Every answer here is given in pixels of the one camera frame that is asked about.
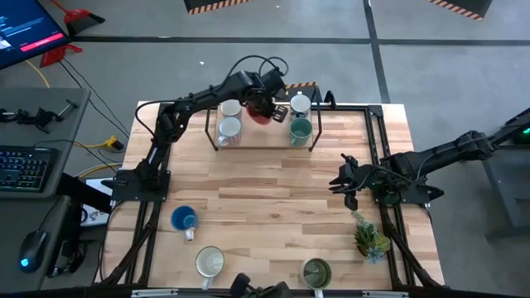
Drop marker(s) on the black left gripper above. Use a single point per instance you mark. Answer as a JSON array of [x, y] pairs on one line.
[[265, 85]]

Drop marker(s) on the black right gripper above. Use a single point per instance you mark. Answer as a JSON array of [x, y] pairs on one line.
[[366, 182]]

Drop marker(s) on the red and white mug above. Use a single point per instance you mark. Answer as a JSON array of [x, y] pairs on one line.
[[256, 119]]

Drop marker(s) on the blue white leaf mug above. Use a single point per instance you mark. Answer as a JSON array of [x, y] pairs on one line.
[[300, 105]]

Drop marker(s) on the pale teal green mug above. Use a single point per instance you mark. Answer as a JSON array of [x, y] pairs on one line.
[[300, 132]]

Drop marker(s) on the grey white ikat mug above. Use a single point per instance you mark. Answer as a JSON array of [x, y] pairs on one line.
[[230, 108]]

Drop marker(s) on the red white lattice mug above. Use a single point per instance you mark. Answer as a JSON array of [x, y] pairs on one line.
[[229, 128]]

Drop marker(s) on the white mug green inside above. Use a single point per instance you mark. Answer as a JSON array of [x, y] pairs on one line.
[[315, 273]]

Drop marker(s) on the cream white mug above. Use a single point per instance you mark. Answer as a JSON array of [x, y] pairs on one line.
[[210, 261]]

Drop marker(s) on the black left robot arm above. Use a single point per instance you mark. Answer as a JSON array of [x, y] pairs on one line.
[[159, 145]]

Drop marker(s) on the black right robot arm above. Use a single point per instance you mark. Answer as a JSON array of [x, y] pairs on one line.
[[439, 155]]

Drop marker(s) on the black hazard striped platform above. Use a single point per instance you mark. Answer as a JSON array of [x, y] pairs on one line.
[[308, 89], [468, 5], [207, 3]]

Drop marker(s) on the potted succulent plant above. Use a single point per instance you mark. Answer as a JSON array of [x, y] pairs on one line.
[[368, 240]]

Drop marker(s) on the black rounded object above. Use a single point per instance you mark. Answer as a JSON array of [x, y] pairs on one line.
[[240, 285]]

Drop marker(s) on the dark metal stand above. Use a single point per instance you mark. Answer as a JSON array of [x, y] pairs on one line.
[[513, 182]]

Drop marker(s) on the yellow power plug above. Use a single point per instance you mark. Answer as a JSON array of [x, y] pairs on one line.
[[111, 142]]

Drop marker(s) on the black silver metal rod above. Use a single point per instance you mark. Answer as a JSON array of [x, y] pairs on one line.
[[68, 107]]

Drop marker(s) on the white printed paper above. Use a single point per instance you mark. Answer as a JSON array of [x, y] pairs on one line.
[[95, 215]]

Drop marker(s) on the red plastic dustpan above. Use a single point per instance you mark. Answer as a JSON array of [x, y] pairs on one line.
[[56, 56]]

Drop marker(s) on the grey desk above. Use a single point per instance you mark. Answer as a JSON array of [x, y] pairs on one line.
[[49, 132], [12, 223]]

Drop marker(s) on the black clamp tool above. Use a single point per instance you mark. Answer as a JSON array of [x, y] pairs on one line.
[[39, 118]]

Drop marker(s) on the black backlit keyboard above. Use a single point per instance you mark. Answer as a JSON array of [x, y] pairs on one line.
[[20, 169]]

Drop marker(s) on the computer monitor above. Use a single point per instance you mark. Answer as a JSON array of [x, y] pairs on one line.
[[25, 29]]

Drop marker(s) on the black computer mouse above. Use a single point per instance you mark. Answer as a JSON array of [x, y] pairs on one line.
[[33, 248]]

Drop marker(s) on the wooden shelf black frame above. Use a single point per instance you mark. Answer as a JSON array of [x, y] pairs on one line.
[[265, 138]]

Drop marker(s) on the black aluminium table frame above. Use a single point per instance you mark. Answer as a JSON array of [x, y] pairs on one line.
[[374, 111]]

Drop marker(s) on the silver metal bracket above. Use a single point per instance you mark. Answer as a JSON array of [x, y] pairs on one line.
[[385, 294], [153, 293]]

